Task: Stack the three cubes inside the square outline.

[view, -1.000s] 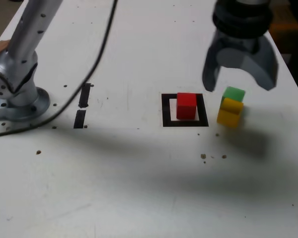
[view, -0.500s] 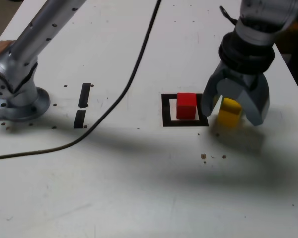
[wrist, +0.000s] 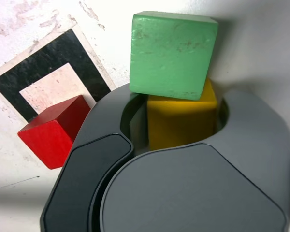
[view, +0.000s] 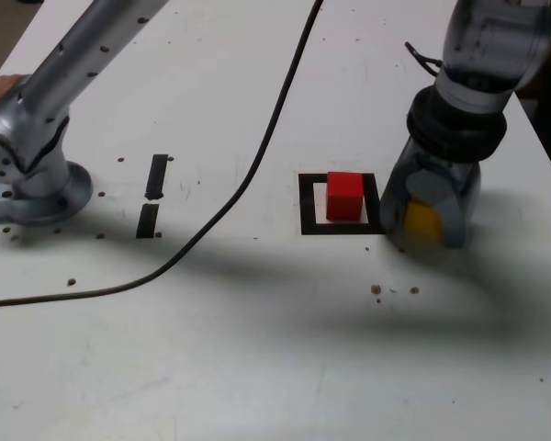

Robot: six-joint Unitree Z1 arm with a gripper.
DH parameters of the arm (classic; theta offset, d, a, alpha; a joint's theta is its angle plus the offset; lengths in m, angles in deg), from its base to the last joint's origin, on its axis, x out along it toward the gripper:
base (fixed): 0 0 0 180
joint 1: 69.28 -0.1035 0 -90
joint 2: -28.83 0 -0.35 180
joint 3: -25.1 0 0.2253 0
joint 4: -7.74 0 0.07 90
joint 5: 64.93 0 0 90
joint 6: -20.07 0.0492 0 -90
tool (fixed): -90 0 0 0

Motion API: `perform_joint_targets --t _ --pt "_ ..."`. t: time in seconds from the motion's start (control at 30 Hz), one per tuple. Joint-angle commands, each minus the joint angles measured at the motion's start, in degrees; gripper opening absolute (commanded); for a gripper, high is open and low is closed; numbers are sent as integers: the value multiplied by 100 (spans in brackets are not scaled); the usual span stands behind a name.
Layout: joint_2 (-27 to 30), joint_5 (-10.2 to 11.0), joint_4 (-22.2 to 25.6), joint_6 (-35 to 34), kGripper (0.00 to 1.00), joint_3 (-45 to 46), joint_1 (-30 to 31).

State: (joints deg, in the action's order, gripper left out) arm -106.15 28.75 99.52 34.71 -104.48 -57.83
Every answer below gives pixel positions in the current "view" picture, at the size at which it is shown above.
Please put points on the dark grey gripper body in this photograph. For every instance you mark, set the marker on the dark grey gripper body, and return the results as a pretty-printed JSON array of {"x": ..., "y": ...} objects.
[{"x": 445, "y": 165}]

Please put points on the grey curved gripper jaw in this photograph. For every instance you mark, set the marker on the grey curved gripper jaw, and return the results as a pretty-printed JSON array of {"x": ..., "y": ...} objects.
[
  {"x": 457, "y": 216},
  {"x": 395, "y": 202}
]

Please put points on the yellow cube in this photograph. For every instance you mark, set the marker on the yellow cube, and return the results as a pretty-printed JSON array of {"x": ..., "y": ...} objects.
[{"x": 421, "y": 222}]

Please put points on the red cube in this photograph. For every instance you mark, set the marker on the red cube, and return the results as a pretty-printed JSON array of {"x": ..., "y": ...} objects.
[{"x": 344, "y": 197}]

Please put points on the black tape square outline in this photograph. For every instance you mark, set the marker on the black tape square outline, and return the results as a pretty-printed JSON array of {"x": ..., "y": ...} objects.
[{"x": 305, "y": 204}]

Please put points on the black tape strip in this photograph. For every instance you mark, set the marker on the black tape strip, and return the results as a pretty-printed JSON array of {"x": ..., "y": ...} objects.
[{"x": 147, "y": 220}]

